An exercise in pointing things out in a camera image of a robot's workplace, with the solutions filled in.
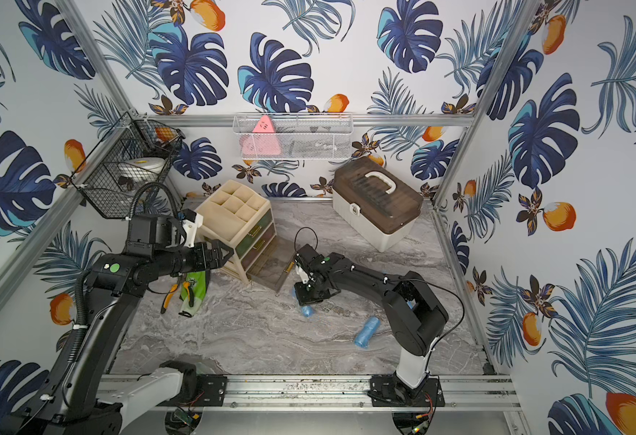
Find blue bag roll one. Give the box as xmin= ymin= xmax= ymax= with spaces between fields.
xmin=299 ymin=304 xmax=314 ymax=318

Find blue bag roll two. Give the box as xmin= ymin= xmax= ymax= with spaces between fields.
xmin=354 ymin=316 xmax=381 ymax=349

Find transparent bottom drawer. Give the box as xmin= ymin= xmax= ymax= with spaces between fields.
xmin=247 ymin=237 xmax=294 ymax=294

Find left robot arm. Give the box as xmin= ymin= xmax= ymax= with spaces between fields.
xmin=0 ymin=210 xmax=234 ymax=434

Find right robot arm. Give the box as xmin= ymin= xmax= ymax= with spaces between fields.
xmin=294 ymin=245 xmax=450 ymax=390

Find beige drawer organizer cabinet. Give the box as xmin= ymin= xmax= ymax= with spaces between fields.
xmin=195 ymin=181 xmax=272 ymax=285

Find green black work glove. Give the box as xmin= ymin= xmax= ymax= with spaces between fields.
xmin=179 ymin=271 xmax=211 ymax=318

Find brown lid storage box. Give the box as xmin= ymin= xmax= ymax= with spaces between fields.
xmin=333 ymin=158 xmax=423 ymax=252

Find pink triangle item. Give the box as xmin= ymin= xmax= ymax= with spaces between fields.
xmin=240 ymin=115 xmax=282 ymax=159

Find yellow handled pliers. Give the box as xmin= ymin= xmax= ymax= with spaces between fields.
xmin=160 ymin=280 xmax=186 ymax=315

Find black wire wall basket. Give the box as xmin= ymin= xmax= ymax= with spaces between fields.
xmin=69 ymin=112 xmax=185 ymax=219

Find white mesh wall basket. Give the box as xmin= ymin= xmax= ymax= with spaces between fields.
xmin=233 ymin=112 xmax=354 ymax=161

